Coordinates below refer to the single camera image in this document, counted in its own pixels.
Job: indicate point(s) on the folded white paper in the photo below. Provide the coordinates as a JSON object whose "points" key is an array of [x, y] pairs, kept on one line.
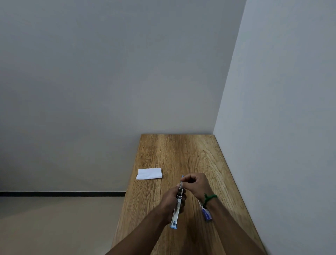
{"points": [[149, 174]]}

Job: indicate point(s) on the person's right hand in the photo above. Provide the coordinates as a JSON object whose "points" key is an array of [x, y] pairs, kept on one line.
{"points": [[198, 185]]}

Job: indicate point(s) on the person's left hand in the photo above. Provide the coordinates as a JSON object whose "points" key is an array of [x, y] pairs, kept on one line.
{"points": [[168, 203]]}

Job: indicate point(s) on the person's right forearm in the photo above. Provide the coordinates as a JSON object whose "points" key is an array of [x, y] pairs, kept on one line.
{"points": [[231, 231]]}

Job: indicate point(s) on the person's right fingers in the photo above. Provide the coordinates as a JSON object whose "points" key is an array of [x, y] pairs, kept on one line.
{"points": [[190, 179]]}

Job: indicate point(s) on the green thread wristband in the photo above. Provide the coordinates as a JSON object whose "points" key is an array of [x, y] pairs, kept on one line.
{"points": [[209, 198]]}

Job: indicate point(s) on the black skirting strip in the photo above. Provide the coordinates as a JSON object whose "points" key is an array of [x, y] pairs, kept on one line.
{"points": [[63, 194]]}

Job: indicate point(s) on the person's left forearm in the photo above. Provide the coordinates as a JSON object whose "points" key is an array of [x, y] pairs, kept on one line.
{"points": [[143, 235]]}

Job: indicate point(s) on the blue and white stapler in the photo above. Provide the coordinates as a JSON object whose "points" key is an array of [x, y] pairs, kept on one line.
{"points": [[176, 214]]}

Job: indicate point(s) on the person's left fingers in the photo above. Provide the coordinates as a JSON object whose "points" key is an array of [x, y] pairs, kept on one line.
{"points": [[176, 192]]}

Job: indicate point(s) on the small white blue staple box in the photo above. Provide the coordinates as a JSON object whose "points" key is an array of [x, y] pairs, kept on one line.
{"points": [[206, 214]]}

